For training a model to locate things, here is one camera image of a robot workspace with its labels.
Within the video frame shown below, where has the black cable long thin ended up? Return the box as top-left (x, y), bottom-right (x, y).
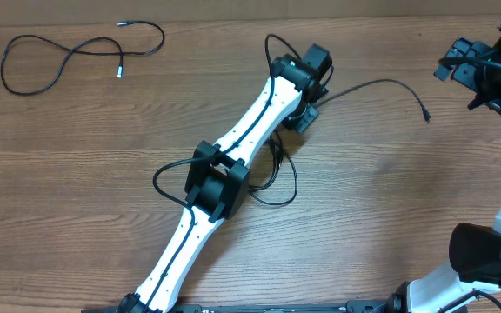
top-left (248, 78), bottom-right (431, 207)

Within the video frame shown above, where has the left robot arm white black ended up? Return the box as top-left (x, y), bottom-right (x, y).
top-left (119, 44), bottom-right (332, 312)

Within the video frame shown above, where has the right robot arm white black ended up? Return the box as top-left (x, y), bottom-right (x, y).
top-left (374, 24), bottom-right (501, 312)

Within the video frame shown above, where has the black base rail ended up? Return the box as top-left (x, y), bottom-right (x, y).
top-left (80, 299), bottom-right (395, 313)

